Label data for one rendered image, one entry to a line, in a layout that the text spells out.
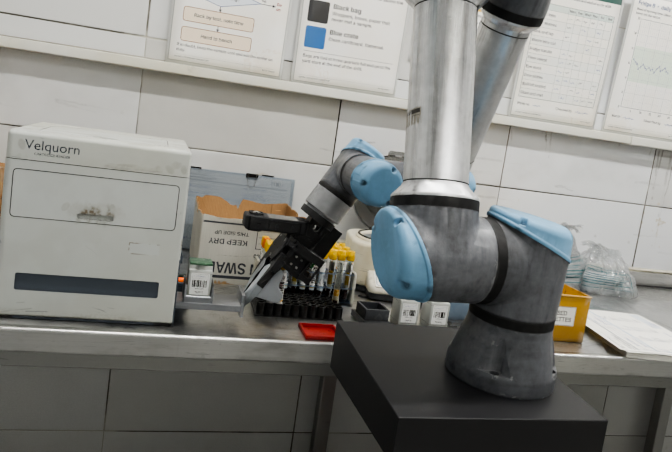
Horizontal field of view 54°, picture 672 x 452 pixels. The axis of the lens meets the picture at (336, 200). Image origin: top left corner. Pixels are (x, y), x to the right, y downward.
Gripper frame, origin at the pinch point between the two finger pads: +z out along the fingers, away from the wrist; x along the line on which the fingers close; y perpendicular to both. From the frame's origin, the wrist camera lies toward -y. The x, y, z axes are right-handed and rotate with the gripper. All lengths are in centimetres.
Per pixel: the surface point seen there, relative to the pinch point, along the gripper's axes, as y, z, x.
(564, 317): 57, -33, -1
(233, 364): 4.3, 9.7, -5.6
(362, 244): 22.7, -20.4, 26.9
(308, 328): 12.9, -2.1, -2.0
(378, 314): 24.0, -11.4, 1.1
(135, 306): -15.2, 10.5, -4.6
